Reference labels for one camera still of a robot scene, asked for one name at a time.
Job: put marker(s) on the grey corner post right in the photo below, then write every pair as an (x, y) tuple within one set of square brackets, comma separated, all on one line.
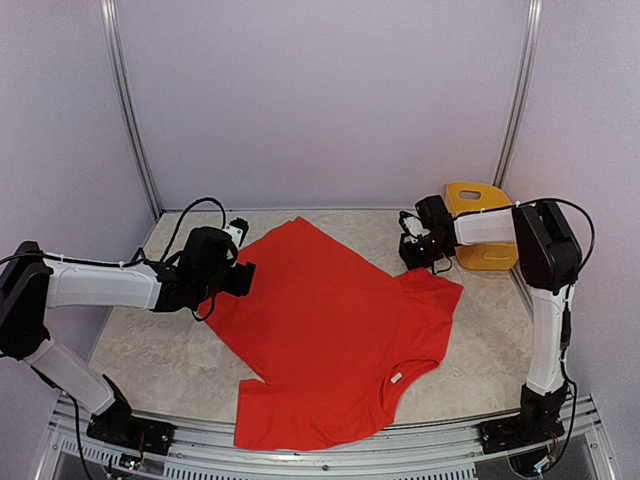
[(520, 94)]

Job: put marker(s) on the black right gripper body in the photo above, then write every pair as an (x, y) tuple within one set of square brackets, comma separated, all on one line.
[(424, 255)]

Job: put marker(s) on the yellow plastic basket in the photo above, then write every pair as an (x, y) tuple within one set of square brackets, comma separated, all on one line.
[(462, 197)]

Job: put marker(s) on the grey corner post left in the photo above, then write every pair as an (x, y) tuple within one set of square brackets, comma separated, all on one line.
[(116, 55)]

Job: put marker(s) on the grey corner post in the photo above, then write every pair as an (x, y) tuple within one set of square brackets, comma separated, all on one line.
[(520, 94), (116, 55)]

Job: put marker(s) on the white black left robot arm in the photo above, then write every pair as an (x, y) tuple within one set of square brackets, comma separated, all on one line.
[(33, 282)]

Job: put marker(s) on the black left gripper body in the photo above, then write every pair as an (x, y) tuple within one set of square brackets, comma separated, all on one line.
[(239, 286)]

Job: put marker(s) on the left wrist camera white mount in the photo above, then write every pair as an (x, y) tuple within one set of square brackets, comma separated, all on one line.
[(237, 229)]

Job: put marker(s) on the red t-shirt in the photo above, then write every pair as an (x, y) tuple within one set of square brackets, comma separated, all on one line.
[(332, 340)]

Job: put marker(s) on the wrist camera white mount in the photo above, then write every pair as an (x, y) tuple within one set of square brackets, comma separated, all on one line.
[(431, 214), (237, 229)]

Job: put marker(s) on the grey aluminium front rail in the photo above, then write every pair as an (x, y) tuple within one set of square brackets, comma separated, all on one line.
[(205, 450)]

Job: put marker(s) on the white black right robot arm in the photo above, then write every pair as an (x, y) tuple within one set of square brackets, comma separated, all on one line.
[(550, 260)]

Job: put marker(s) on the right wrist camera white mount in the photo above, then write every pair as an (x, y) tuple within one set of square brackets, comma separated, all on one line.
[(431, 214)]

